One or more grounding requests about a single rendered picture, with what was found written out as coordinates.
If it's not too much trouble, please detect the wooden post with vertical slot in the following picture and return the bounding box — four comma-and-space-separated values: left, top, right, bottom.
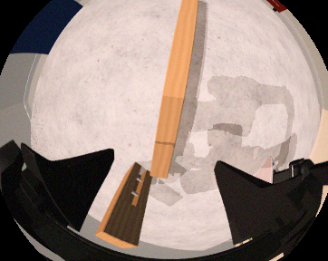
95, 162, 152, 249

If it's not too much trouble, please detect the orange wooden plank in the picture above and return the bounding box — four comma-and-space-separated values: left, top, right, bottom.
150, 0, 199, 186

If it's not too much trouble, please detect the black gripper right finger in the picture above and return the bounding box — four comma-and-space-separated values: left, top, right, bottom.
214, 160, 303, 246

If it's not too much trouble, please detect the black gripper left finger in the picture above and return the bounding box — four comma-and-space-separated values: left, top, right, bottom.
20, 144, 114, 232

